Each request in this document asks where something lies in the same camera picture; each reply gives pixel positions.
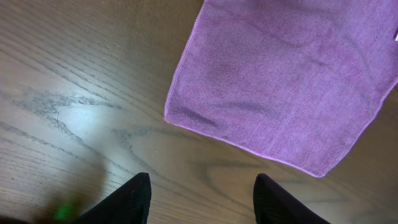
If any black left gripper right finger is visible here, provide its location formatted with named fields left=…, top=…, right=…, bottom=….
left=253, top=174, right=329, bottom=224

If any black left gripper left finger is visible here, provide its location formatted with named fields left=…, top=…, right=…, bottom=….
left=72, top=172, right=152, bottom=224

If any purple microfiber cloth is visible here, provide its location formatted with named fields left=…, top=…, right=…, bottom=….
left=164, top=0, right=397, bottom=177

